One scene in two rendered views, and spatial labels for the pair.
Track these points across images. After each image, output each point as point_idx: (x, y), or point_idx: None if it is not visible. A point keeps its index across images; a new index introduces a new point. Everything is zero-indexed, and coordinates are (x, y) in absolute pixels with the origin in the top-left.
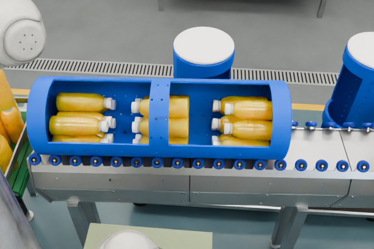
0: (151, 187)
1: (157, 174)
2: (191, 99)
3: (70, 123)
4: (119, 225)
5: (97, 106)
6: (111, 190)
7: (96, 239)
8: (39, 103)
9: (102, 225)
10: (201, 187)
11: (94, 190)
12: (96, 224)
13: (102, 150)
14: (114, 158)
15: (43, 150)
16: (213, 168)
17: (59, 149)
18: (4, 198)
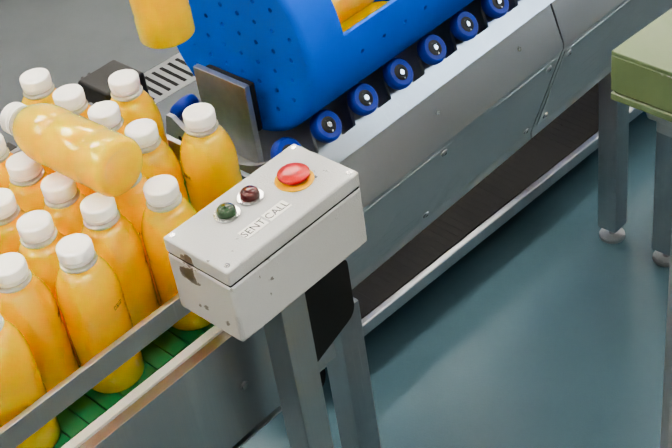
0: (507, 80)
1: (508, 34)
2: None
3: None
4: (655, 21)
5: None
6: (443, 147)
7: (661, 53)
8: None
9: (634, 39)
10: (576, 22)
11: (413, 176)
12: (624, 45)
13: None
14: (428, 40)
15: (332, 75)
16: None
17: (363, 45)
18: None
